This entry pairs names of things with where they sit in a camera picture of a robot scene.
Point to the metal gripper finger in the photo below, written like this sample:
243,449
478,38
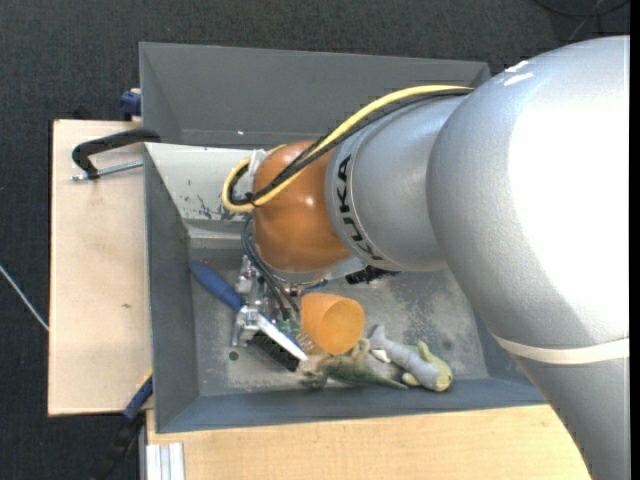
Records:
251,313
241,333

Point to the blue and white brush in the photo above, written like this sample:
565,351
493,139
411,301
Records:
215,284

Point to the orange plastic cup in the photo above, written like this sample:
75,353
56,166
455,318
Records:
336,324

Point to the green toy crocodile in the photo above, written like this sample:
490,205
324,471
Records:
357,370

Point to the pale wood board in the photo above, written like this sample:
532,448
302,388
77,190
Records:
100,278

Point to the grey toy shark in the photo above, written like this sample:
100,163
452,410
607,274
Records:
410,360

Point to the grey metal bin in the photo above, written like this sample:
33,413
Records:
200,98

